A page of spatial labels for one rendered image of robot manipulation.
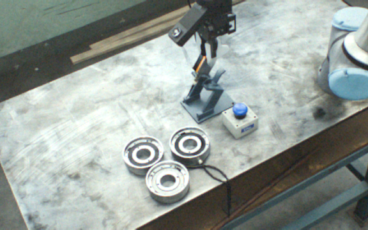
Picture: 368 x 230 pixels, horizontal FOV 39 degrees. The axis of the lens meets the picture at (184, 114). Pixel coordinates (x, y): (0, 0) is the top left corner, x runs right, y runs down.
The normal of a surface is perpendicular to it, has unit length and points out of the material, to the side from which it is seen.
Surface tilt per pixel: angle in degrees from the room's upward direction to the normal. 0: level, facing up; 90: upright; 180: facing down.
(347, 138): 0
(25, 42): 90
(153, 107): 0
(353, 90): 97
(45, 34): 90
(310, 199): 0
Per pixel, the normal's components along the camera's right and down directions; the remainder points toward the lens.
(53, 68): -0.07, -0.68
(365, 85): -0.22, 0.80
